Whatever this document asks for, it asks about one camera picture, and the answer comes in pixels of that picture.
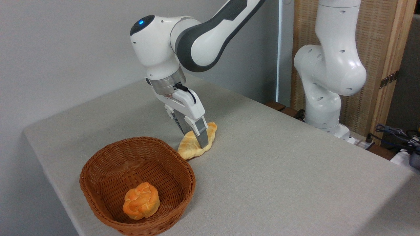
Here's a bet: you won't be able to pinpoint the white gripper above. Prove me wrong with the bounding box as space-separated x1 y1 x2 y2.
145 77 209 149

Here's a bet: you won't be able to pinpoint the long braided pale bread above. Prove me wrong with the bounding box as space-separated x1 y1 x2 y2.
178 122 218 160

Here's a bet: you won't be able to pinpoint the round orange bread roll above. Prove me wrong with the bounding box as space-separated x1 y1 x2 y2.
123 182 161 220

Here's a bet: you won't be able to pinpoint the brown wicker basket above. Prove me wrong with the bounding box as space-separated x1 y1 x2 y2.
79 137 196 236

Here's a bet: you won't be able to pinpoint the brown wooden ledge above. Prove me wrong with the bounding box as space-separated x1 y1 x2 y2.
264 101 305 122

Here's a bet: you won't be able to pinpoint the woven wooden screen panel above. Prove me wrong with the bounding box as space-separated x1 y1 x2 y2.
290 0 417 145

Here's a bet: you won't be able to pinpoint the black metal hinge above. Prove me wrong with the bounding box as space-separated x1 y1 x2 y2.
380 70 400 89

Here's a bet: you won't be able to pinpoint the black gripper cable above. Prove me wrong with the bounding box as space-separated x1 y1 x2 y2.
175 83 197 104

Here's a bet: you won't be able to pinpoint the white vertical wall strip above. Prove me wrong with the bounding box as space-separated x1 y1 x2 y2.
276 0 283 103

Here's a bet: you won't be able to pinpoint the tangled dark cables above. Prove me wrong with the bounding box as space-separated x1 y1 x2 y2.
367 124 420 154

